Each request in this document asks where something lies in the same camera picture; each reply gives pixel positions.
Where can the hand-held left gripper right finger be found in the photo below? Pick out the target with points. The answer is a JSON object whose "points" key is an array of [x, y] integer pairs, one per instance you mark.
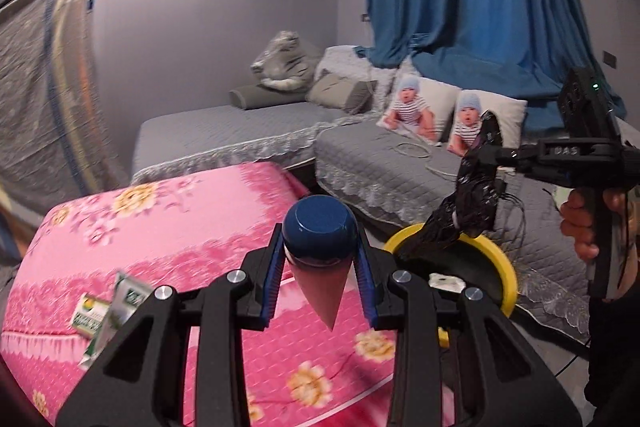
{"points": [[364, 287]]}

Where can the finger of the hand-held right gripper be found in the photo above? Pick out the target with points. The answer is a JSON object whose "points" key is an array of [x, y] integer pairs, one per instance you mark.
{"points": [[492, 152]]}

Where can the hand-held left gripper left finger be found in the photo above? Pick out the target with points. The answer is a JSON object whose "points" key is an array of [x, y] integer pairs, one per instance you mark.
{"points": [[270, 277]]}

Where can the black plastic bag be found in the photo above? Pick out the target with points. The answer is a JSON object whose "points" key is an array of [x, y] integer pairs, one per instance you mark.
{"points": [[472, 207]]}

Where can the blue-lidded pink bottle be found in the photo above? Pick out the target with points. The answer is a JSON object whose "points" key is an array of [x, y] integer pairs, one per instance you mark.
{"points": [[320, 227]]}

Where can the yellow round bin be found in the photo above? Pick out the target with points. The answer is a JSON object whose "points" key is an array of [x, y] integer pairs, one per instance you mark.
{"points": [[502, 267]]}

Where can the person's right forearm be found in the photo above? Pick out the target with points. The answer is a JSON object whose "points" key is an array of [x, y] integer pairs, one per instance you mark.
{"points": [[612, 347]]}

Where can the person's right hand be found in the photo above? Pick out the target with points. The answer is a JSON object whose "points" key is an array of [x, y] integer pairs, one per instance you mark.
{"points": [[575, 227]]}

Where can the baby print pillow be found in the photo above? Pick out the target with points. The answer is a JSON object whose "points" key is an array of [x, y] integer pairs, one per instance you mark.
{"points": [[470, 122], [417, 107]]}

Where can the white crumpled paper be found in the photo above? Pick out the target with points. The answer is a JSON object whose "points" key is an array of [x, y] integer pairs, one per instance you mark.
{"points": [[445, 283]]}

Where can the grey quilted sofa bed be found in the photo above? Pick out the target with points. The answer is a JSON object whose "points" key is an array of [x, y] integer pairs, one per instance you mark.
{"points": [[400, 192], [225, 132]]}

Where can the pink floral blanket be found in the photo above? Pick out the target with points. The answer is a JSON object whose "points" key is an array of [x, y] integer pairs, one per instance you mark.
{"points": [[165, 232]]}

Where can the white quilted cushion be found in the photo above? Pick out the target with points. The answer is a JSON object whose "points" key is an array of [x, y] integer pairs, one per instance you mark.
{"points": [[360, 67]]}

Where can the grey square cushion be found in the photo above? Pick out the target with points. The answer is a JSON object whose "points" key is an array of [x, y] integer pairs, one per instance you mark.
{"points": [[340, 93]]}

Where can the grey bolster pillow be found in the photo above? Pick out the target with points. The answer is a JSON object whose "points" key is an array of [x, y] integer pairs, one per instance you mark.
{"points": [[265, 96]]}

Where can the green white carton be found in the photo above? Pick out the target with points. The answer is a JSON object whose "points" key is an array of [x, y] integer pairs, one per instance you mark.
{"points": [[92, 314]]}

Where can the grey printed hanging cloth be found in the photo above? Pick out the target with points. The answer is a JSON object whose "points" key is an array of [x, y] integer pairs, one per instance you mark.
{"points": [[45, 82]]}

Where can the wall switch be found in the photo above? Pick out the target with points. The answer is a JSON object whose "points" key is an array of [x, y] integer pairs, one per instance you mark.
{"points": [[610, 59]]}

